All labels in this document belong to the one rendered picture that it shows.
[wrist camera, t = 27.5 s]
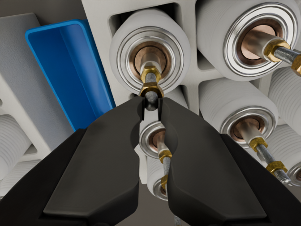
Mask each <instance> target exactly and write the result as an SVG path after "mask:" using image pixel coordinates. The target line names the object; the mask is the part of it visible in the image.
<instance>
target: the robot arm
mask: <svg viewBox="0 0 301 226"><path fill-rule="evenodd" d="M157 109H158V121H161V123H162V124H163V125H164V127H165V129H166V131H165V138H164V144H165V145H166V146H167V148H168V149H169V150H170V152H171V154H172V157H171V161H170V167H169V173H168V180H167V193H168V206H169V208H170V210H171V212H172V213H173V214H174V215H176V216H177V217H179V218H180V219H181V220H183V221H185V222H186V223H188V224H189V225H191V226H301V202H300V201H299V200H298V199H297V198H296V197H295V196H294V195H293V194H292V192H291V191H289V190H288V188H287V187H286V186H285V185H284V184H283V183H282V182H280V181H279V180H278V179H277V178H276V177H275V176H274V175H273V174H272V173H270V172H269V171H268V170H267V169H266V168H265V167H264V166H263V165H261V164H260V163H259V162H258V161H257V160H256V159H255V158H253V157H252V156H251V155H250V154H249V153H248V152H247V151H246V150H245V149H244V148H243V147H241V146H240V145H239V144H238V143H237V142H236V141H235V140H233V139H232V138H231V137H230V136H229V135H228V134H220V133H219V132H218V131H217V130H216V129H215V128H214V127H213V126H212V125H211V124H209V123H208V122H207V121H206V120H204V119H203V118H202V117H200V116H199V115H197V114H195V113H194V112H192V111H190V110H189V109H187V108H185V107H184V106H182V105H180V104H179V103H177V102H175V101H173V100H172V99H170V98H168V97H163V98H158V108H157ZM144 113H145V97H141V96H136V97H134V98H132V99H130V100H128V101H126V102H124V103H122V104H121V105H119V106H117V107H115V108H113V109H111V110H109V111H108V112H106V113H105V114H103V115H102V116H100V117H99V118H97V119H96V120H95V121H93V122H92V123H91V124H90V125H89V126H88V127H87V128H85V129H81V128H79V129H78V130H76V131H75V132H74V133H73V134H72V135H70V136H69V137H68V138H67V139H66V140H65V141H64V142H63V143H61V144H60V145H59V146H58V147H57V148H55V149H54V150H53V151H52V152H51V153H50V154H48V155H47V156H46V157H45V158H44V159H42V160H41V161H40V162H39V163H38V164H37V165H36V166H35V167H34V168H32V169H31V170H30V171H29V172H28V173H27V174H25V175H24V176H23V177H22V178H21V179H20V180H19V181H18V182H17V183H16V184H15V185H14V186H13V187H12V188H11V189H10V190H9V191H8V193H7V194H6V195H5V196H4V197H3V198H2V199H1V201H0V226H115V225H116V224H118V223H119V222H121V221H122V220H124V219H126V218H127V217H128V216H130V215H131V214H133V213H134V212H135V211H136V209H137V207H138V194H139V168H140V158H139V155H138V154H137V153H136V152H135V150H134V149H135V148H136V146H137V145H138V144H139V134H140V123H141V122H142V121H144Z"/></svg>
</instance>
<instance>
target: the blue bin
mask: <svg viewBox="0 0 301 226"><path fill-rule="evenodd" d="M25 39H26V41H27V43H28V45H29V47H30V49H31V51H32V53H33V55H34V57H35V58H36V61H37V63H38V64H39V66H40V68H41V70H42V72H43V74H44V76H45V78H46V80H47V81H48V83H49V85H50V87H51V89H52V91H53V93H54V95H55V96H56V98H57V100H58V102H59V104H60V106H61V108H62V110H63V111H64V113H65V115H66V117H67V119H68V121H69V123H70V125H71V127H72V129H73V131H74V132H75V131H76V130H78V129H79V128H81V129H85V128H87V127H88V126H89V125H90V124H91V123H92V122H93V121H95V120H96V119H97V118H99V117H100V116H102V115H103V114H105V113H106V112H108V111H109V110H111V109H113V108H115V107H116V103H115V101H114V98H113V95H112V91H111V89H110V85H109V82H108V79H107V76H106V74H105V71H104V68H103V64H102V62H101V59H100V55H99V52H98V49H97V46H96V43H95V40H94V37H93V34H92V31H91V28H90V25H89V22H88V19H83V20H80V19H72V20H68V21H63V22H58V23H53V24H49V25H44V26H39V27H35V28H31V29H28V30H27V31H26V32H25Z"/></svg>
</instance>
